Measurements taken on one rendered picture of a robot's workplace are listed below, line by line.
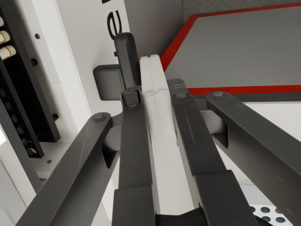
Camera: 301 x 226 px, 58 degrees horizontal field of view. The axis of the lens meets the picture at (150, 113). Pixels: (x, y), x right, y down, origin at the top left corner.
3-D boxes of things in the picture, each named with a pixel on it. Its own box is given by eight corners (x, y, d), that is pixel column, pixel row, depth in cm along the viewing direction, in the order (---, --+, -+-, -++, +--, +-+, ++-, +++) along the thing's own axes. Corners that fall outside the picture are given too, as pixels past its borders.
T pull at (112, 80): (133, 29, 19) (126, 34, 18) (151, 118, 23) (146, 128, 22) (89, 34, 21) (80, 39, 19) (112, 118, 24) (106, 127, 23)
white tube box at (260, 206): (287, 185, 39) (291, 206, 36) (289, 224, 43) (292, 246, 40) (202, 184, 44) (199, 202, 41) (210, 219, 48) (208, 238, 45)
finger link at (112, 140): (151, 146, 14) (96, 156, 14) (147, 104, 19) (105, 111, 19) (147, 123, 14) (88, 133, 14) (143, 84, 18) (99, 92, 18)
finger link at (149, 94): (163, 138, 16) (151, 140, 16) (154, 90, 22) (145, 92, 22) (156, 93, 15) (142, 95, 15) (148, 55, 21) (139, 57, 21)
